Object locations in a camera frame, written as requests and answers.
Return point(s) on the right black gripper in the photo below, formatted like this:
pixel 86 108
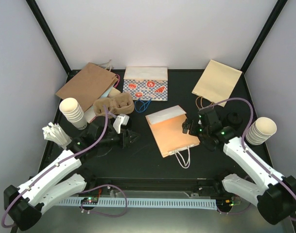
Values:
pixel 187 123

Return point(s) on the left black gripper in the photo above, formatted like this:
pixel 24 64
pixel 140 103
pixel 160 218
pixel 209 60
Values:
pixel 126 134

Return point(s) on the orange paper bag white handles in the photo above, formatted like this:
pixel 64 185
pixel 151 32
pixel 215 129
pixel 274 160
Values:
pixel 166 127

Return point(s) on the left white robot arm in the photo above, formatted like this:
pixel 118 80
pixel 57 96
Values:
pixel 25 204

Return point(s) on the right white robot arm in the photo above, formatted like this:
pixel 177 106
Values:
pixel 272 193

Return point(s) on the black lidded cup right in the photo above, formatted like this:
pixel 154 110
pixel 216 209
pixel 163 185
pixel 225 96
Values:
pixel 233 120

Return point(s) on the blue checkered paper bag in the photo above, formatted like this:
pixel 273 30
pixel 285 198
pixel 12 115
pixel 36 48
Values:
pixel 146 83

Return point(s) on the brown kraft paper bag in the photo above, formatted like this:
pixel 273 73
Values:
pixel 88 85

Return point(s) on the left stack paper cups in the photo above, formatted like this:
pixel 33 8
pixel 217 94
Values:
pixel 73 112

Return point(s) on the stack paper cups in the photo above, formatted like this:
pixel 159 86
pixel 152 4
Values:
pixel 260 131
pixel 73 112

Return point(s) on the left base circuit board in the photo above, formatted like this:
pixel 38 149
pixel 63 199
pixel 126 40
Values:
pixel 90 200

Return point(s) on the base circuit board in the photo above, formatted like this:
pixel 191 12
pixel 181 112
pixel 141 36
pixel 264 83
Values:
pixel 228 202
pixel 90 200

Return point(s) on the right stack paper cups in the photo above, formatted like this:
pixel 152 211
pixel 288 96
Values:
pixel 260 131

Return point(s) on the white wrapped straws bundle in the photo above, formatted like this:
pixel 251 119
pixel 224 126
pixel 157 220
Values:
pixel 53 132

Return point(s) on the right base circuit board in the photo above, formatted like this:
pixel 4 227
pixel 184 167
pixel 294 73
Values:
pixel 228 202

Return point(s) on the tan paper bag brown handles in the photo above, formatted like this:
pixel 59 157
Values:
pixel 217 82

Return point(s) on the light blue cable duct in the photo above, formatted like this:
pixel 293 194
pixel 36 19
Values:
pixel 205 204

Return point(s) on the left black frame post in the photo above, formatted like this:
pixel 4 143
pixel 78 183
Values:
pixel 49 35

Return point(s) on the black frame post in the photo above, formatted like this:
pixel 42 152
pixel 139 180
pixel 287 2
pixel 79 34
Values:
pixel 277 9
pixel 49 35

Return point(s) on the right black frame post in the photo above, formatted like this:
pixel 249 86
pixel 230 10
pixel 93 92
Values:
pixel 277 9

